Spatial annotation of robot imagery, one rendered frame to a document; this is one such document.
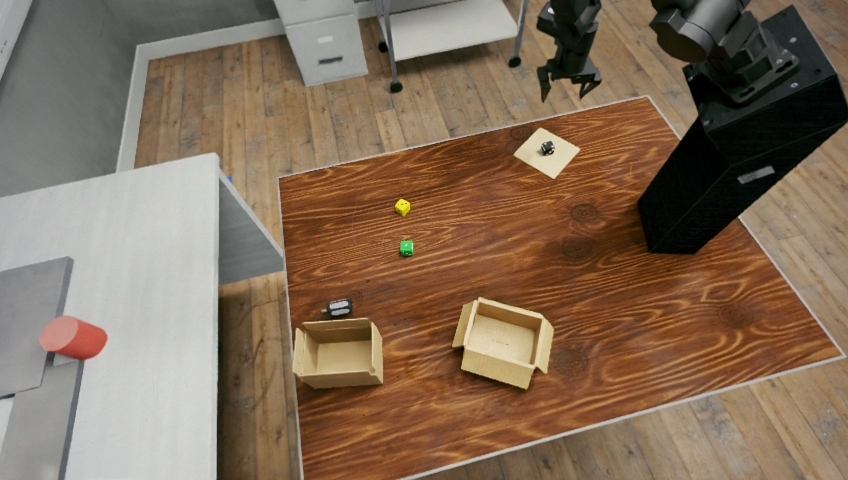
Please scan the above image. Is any beige mat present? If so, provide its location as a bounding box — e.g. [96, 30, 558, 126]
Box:
[513, 128, 580, 179]

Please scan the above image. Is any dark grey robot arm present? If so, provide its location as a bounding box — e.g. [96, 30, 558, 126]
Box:
[536, 0, 802, 108]

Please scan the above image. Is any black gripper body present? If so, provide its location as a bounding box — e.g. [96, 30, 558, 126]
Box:
[537, 45, 602, 84]

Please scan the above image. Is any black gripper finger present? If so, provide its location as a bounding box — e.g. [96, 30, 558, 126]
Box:
[537, 72, 551, 103]
[579, 82, 601, 99]

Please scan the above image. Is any yellow die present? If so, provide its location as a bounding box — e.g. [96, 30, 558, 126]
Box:
[395, 199, 410, 216]

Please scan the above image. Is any black die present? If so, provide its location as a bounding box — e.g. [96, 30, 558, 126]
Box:
[541, 141, 555, 156]

